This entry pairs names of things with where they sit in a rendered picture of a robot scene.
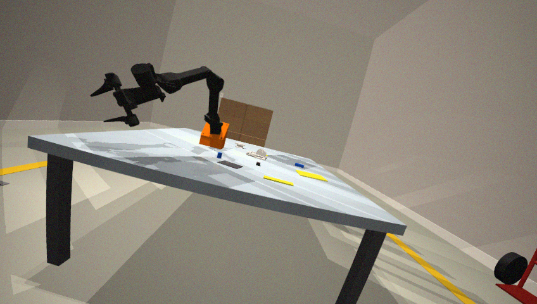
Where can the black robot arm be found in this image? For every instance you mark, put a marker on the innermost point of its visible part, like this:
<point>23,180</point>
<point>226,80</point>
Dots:
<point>171,83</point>

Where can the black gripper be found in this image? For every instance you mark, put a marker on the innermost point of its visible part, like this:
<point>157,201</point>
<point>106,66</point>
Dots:
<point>112,81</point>

